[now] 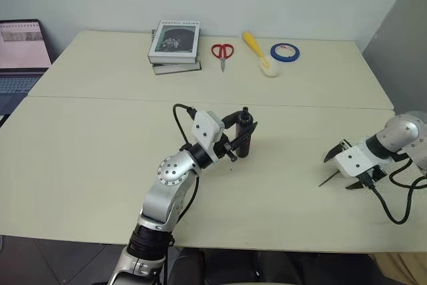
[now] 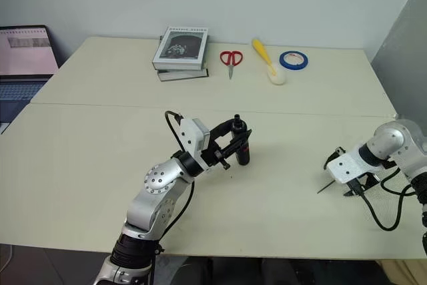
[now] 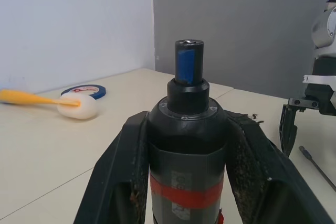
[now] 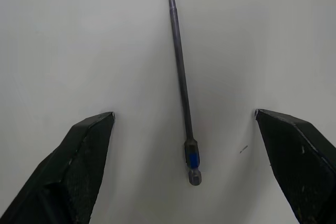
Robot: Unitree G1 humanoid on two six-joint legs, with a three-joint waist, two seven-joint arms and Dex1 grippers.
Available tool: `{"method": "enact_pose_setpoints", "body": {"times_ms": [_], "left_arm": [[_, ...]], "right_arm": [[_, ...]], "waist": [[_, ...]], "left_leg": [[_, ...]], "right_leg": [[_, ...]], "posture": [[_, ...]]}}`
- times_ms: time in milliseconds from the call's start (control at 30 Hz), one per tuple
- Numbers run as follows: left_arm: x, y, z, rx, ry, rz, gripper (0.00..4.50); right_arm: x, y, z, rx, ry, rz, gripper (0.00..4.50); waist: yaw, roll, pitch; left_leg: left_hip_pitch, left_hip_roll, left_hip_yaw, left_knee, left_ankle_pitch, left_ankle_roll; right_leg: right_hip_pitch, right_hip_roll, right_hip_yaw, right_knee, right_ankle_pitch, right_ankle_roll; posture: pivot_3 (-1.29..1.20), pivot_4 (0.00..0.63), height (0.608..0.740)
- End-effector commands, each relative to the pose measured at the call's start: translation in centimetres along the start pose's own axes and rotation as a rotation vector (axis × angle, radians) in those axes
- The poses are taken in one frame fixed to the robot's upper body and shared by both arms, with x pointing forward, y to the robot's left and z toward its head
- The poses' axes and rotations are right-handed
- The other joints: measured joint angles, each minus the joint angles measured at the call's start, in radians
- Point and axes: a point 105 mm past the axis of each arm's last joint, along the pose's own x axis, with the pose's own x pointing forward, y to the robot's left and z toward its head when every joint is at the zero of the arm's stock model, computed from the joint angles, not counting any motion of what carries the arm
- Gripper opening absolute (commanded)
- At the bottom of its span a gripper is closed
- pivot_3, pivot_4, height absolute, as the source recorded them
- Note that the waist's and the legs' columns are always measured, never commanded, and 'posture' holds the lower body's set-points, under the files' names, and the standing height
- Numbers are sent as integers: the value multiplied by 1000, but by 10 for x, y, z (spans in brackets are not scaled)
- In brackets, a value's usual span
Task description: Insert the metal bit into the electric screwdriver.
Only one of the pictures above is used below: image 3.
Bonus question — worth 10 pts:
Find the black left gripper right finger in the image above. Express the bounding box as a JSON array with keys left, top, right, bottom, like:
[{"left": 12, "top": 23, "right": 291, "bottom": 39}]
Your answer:
[{"left": 219, "top": 110, "right": 336, "bottom": 224}]

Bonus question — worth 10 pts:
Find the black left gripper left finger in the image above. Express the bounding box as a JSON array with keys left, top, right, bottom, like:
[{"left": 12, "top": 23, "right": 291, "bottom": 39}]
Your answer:
[{"left": 73, "top": 110, "right": 153, "bottom": 224}]

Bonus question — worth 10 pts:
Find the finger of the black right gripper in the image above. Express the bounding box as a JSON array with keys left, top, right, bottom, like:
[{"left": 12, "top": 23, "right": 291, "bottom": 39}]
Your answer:
[{"left": 278, "top": 104, "right": 299, "bottom": 158}]

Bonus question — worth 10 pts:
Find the black electric screwdriver red band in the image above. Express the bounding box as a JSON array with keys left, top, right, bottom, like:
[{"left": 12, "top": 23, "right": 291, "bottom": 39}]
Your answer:
[{"left": 145, "top": 39, "right": 228, "bottom": 224}]

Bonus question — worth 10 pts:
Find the dark thin screwdriver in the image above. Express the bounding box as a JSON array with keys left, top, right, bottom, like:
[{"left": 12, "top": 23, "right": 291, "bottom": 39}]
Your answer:
[{"left": 299, "top": 145, "right": 336, "bottom": 192}]

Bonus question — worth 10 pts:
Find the white foam block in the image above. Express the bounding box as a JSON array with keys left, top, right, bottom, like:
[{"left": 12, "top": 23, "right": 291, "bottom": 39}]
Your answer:
[{"left": 57, "top": 92, "right": 98, "bottom": 121}]

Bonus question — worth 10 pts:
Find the blue tape roll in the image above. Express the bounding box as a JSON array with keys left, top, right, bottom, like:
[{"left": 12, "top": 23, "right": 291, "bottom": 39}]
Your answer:
[{"left": 60, "top": 84, "right": 108, "bottom": 102}]

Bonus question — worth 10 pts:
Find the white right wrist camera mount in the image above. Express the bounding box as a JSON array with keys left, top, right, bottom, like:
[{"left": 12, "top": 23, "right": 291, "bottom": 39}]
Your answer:
[{"left": 302, "top": 74, "right": 336, "bottom": 104}]

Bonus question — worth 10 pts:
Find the yellow tool handle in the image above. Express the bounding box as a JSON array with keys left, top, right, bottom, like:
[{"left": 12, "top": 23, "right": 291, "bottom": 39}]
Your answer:
[{"left": 0, "top": 89, "right": 81, "bottom": 108}]

